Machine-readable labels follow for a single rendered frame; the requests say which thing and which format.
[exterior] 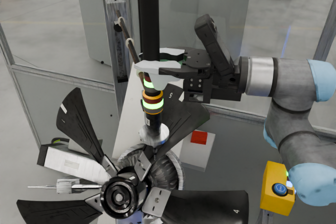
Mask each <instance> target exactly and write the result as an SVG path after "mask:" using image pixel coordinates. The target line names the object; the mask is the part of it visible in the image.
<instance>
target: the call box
mask: <svg viewBox="0 0 336 224"><path fill-rule="evenodd" d="M287 176H288V175H287V170H286V167H285V165H284V164H281V163H277V162H273V161H267V164H266V167H265V170H264V174H263V180H262V189H261V198H260V208H261V209H264V210H267V211H271V212H274V213H278V214H281V215H284V216H289V214H290V212H291V209H292V207H293V205H294V203H295V188H294V186H293V184H292V187H290V186H287V181H288V180H287ZM288 182H290V181H288ZM276 184H282V185H284V186H285V187H286V193H285V194H278V193H276V192H275V190H274V187H275V185H276ZM288 189H290V190H293V195H291V194H288Z"/></svg>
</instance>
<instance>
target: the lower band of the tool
mask: <svg viewBox="0 0 336 224"><path fill-rule="evenodd" d="M142 94H143V96H144V97H145V98H146V99H149V100H156V99H159V98H160V97H161V96H162V95H163V91H162V90H161V93H160V94H159V95H158V96H154V97H151V96H147V95H146V94H145V90H144V91H143V93H142ZM144 111H145V110H144ZM145 112H146V111H145ZM160 112H161V111H160ZM160 112H158V113H160ZM146 113H148V112H146ZM158 113H148V114H151V115H155V114H158Z"/></svg>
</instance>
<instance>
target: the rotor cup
mask: <svg viewBox="0 0 336 224"><path fill-rule="evenodd" d="M131 177H135V178H134V179H132V180H131V179H130V178H131ZM152 187H156V182H155V179H154V177H153V176H152V174H151V173H150V172H149V173H148V175H147V176H146V178H145V180H144V181H143V183H142V182H141V181H140V179H139V177H138V175H137V173H136V171H135V165H130V166H127V167H124V168H123V169H121V170H120V171H119V172H118V173H117V175H116V176H113V177H111V178H109V179H108V180H107V181H106V182H105V183H104V184H103V186H102V188H101V191H100V204H101V206H102V208H103V210H104V211H105V213H106V214H107V215H109V216H110V217H112V218H114V219H118V220H122V219H127V218H129V217H131V216H132V215H133V214H134V213H135V212H137V211H139V210H142V207H143V205H144V203H145V201H146V198H147V196H148V194H149V192H150V190H151V188H152ZM117 194H121V195H122V201H117V200H116V195H117ZM142 200H143V202H142V203H141V204H140V205H139V203H140V201H142Z"/></svg>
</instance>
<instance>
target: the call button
mask: <svg viewBox="0 0 336 224"><path fill-rule="evenodd" d="M274 191H275V192H276V193H277V194H280V195H284V194H285V193H286V191H287V189H286V186H285V185H283V184H280V183H277V184H276V185H275V186H274Z"/></svg>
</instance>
